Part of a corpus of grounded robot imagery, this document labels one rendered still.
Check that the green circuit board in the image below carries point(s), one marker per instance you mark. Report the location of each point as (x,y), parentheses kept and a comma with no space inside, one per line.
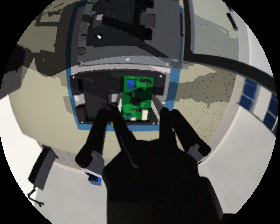
(136,97)

